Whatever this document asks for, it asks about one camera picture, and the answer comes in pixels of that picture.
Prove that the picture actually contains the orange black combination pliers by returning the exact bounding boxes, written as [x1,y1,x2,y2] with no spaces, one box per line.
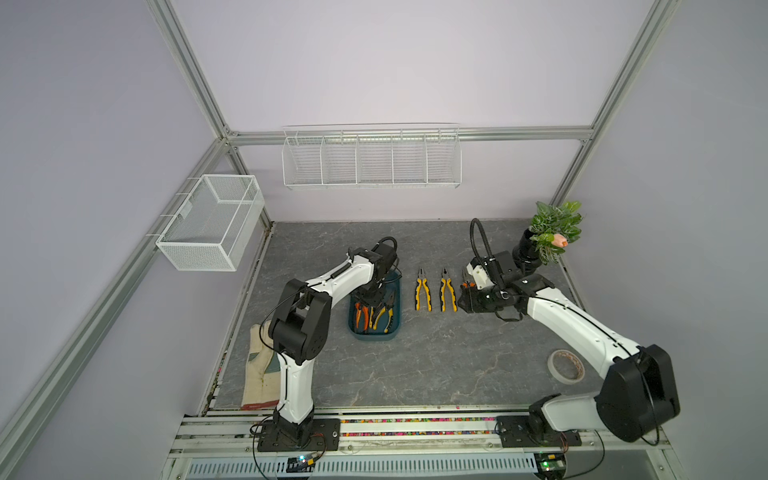
[353,302,369,334]

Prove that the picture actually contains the green plant with pink flower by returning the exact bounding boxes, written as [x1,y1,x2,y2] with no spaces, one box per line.
[529,201,583,265]

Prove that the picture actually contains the beige work glove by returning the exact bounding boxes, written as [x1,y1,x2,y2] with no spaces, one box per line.
[241,324,281,410]

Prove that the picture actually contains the large yellow black pliers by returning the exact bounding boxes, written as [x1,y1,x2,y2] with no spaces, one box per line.
[440,268,458,312]

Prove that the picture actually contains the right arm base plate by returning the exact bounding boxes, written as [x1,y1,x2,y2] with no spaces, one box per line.
[494,415,582,451]

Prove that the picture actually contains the white mesh wall basket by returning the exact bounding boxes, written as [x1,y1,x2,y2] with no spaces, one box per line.
[156,174,265,272]

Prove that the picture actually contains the white wire wall shelf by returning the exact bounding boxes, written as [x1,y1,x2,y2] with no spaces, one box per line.
[281,123,463,189]

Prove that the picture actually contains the roll of tape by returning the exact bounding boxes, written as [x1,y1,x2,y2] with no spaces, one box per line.
[547,349,586,385]

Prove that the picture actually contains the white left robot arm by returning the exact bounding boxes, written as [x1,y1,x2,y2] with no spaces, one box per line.
[268,236,398,432]

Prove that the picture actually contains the teal plastic storage box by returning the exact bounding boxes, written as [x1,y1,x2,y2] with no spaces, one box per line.
[347,269,402,341]

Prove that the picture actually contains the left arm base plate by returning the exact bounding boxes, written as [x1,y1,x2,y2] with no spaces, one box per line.
[256,417,341,452]

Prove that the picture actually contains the black vase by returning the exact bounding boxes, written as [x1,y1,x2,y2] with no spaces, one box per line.
[512,228,542,276]

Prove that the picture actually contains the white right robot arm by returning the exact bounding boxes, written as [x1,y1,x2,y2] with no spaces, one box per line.
[457,252,681,442]

